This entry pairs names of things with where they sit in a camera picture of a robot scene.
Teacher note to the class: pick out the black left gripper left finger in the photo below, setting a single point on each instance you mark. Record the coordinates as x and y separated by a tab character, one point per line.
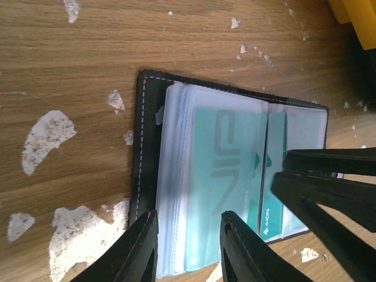
133	257

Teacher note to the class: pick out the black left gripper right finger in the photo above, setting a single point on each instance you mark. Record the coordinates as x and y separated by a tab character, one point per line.
246	257

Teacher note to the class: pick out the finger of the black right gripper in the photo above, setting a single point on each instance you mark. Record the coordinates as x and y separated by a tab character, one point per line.
313	199
346	161

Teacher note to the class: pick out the teal vip card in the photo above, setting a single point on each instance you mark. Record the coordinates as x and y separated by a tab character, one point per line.
274	188
226	167

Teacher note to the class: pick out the black leather card holder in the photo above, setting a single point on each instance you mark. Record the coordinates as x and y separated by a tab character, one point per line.
163	144

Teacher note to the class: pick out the black bin with teal cards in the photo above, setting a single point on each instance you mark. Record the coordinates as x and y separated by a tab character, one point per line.
365	60

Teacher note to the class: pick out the yellow plastic bin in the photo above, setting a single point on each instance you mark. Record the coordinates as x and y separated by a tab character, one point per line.
361	13

